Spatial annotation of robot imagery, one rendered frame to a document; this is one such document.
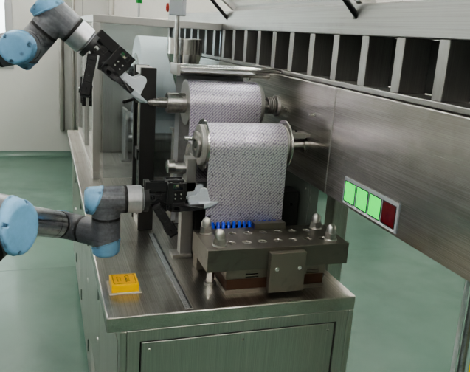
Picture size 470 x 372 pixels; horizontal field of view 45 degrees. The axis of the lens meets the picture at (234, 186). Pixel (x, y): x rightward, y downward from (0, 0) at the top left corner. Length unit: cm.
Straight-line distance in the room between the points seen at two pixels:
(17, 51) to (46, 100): 572
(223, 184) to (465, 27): 77
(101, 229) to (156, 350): 35
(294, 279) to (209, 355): 29
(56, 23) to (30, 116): 563
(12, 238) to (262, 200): 75
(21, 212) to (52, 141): 597
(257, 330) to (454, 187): 64
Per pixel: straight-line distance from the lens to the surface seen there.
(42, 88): 709
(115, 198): 152
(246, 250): 147
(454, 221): 118
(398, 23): 137
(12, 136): 718
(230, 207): 164
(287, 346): 158
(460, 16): 120
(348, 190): 150
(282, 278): 152
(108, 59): 154
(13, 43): 139
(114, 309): 144
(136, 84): 155
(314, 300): 154
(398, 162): 132
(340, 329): 162
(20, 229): 123
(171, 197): 155
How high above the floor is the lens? 156
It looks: 15 degrees down
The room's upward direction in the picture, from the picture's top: 4 degrees clockwise
